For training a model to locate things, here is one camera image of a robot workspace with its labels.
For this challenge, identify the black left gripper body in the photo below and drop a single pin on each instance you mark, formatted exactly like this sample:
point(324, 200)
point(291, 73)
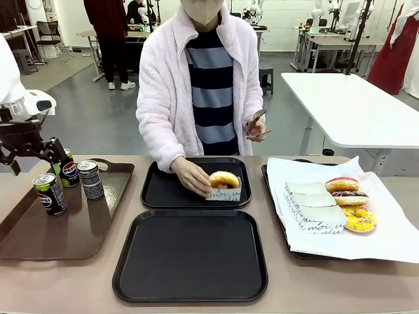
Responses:
point(19, 137)

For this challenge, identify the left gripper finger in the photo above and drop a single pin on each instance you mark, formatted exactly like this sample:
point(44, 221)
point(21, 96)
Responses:
point(13, 163)
point(56, 152)

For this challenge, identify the black white Pepsi can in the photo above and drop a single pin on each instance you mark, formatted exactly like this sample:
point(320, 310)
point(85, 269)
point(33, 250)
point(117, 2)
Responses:
point(91, 183)

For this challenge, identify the metal serving tongs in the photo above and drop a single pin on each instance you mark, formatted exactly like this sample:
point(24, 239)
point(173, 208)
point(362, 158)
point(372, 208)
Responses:
point(257, 117)

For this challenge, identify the pink frosted donut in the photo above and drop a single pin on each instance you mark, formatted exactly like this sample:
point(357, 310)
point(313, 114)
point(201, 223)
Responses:
point(340, 184)

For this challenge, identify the chocolate frosted donut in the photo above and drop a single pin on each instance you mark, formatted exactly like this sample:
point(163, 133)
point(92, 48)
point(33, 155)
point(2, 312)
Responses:
point(352, 199)

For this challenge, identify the yellow sprinkled donut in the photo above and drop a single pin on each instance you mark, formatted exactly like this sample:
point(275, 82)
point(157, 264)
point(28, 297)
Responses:
point(360, 220)

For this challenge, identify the white lab robot arm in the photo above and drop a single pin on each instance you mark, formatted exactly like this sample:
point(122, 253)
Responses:
point(322, 16)

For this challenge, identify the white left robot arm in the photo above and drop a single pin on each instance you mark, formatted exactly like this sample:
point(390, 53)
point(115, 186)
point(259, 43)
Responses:
point(10, 72)

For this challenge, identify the person's left forearm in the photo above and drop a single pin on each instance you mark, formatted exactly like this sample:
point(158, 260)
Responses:
point(254, 104)

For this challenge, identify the person's right forearm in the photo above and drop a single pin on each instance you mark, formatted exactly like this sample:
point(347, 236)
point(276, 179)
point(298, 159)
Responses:
point(160, 140)

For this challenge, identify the person's right hand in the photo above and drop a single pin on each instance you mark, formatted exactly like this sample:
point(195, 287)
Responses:
point(190, 176)

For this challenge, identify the person's left hand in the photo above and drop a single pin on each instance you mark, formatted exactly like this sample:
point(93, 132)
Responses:
point(257, 134)

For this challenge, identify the grey stool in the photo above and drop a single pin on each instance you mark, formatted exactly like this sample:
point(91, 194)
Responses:
point(24, 60)
point(265, 80)

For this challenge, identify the black office chair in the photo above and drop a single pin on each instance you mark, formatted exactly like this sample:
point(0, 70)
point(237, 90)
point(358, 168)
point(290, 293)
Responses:
point(49, 32)

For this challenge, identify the small black serving tray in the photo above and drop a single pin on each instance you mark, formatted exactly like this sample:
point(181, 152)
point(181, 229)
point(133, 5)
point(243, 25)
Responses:
point(170, 193)

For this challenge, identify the standing person in dark red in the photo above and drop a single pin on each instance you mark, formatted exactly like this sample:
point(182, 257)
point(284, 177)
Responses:
point(111, 39)

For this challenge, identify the seated person in black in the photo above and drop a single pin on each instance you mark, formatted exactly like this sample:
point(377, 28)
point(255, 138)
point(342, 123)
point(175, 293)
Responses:
point(135, 11)

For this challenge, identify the person in pink fleece jacket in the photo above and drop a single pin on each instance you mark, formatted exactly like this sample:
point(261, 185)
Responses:
point(212, 98)

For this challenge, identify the large black serving tray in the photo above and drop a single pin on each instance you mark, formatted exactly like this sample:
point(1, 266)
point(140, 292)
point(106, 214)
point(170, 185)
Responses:
point(190, 255)

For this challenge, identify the black tray under paper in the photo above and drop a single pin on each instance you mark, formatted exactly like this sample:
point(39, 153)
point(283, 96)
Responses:
point(301, 254)

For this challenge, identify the white table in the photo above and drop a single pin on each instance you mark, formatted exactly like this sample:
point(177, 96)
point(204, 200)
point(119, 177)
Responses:
point(353, 108)

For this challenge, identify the grey lab table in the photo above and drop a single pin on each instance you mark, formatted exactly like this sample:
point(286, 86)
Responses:
point(337, 44)

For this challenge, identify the black tripod pole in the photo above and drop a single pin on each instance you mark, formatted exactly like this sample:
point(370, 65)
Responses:
point(358, 36)

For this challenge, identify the white paper sheet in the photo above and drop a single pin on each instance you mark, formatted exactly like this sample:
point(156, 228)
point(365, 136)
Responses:
point(386, 222)

